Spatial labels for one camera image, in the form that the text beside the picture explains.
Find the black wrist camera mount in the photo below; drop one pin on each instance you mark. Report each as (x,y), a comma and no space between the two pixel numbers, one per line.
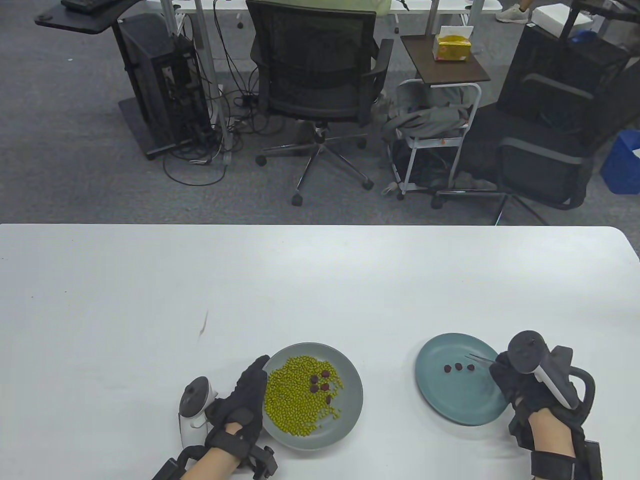
(265,460)
(555,465)

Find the grey shoe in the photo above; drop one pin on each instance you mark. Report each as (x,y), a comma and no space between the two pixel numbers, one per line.
(475,181)

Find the brown top white side table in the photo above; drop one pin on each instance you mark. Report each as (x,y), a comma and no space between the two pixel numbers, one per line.
(450,70)

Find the person's right forearm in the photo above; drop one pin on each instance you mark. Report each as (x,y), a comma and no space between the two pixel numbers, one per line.
(552,435)

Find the black mesh office chair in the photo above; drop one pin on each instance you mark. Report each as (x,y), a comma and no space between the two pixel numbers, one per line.
(312,65)

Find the black keyboard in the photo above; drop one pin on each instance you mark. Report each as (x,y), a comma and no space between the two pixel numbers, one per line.
(82,4)

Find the pile of green beans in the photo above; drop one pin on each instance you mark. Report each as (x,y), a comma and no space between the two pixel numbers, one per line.
(290,405)

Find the white box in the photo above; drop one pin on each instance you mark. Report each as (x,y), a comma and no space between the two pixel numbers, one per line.
(550,17)

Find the black rolling computer stand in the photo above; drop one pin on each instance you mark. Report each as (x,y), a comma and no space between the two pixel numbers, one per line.
(75,20)

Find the black grey reclining chair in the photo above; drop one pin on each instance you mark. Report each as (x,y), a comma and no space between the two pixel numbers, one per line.
(540,160)

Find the grey backpack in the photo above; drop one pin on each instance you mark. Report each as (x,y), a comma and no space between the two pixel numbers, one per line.
(430,120)

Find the teal plate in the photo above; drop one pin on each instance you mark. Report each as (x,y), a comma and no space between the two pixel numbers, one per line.
(450,400)

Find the black desk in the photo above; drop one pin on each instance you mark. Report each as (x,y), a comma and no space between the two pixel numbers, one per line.
(610,9)

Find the grey plate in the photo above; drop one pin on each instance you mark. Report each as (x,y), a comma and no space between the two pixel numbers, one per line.
(350,405)

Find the white office desk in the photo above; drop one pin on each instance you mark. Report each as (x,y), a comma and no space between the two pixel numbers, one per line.
(205,60)

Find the metal tweezers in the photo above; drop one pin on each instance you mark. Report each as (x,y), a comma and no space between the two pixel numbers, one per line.
(482,358)

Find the person's left forearm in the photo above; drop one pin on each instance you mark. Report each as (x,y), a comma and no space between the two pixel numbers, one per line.
(215,462)

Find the black bag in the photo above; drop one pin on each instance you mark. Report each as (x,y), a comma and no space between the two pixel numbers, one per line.
(425,165)

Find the person's left hand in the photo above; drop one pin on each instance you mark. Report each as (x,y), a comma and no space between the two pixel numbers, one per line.
(250,395)

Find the person's right hand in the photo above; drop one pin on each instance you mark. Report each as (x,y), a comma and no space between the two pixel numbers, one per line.
(522,392)

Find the blue bin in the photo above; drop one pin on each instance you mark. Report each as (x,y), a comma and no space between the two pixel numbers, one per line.
(620,165)

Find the cluster of dark cranberries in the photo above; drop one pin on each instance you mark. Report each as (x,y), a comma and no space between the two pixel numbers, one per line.
(314,387)

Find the black power strip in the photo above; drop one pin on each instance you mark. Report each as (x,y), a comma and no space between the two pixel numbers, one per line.
(247,100)

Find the yellow tissue box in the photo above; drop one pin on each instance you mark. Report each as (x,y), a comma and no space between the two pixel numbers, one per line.
(452,50)

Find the grey white VR controller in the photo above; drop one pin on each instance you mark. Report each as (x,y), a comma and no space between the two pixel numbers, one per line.
(195,395)
(525,350)

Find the black computer tower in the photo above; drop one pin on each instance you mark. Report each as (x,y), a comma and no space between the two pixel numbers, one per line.
(150,65)

